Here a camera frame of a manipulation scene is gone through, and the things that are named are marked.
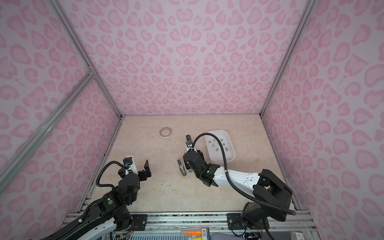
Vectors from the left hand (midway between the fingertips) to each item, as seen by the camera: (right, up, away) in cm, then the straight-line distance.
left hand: (139, 161), depth 77 cm
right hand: (+25, +4, +7) cm, 26 cm away
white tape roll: (+7, +14, +33) cm, 36 cm away
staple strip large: (+49, +3, +24) cm, 55 cm away
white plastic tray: (+41, +3, +24) cm, 48 cm away
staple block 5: (+43, +2, +23) cm, 49 cm away
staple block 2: (+47, +9, +30) cm, 56 cm away
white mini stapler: (+21, -10, +13) cm, 27 cm away
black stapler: (+24, +9, +27) cm, 37 cm away
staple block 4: (+48, +6, +27) cm, 55 cm away
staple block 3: (+41, +5, +27) cm, 49 cm away
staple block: (+41, +8, +28) cm, 51 cm away
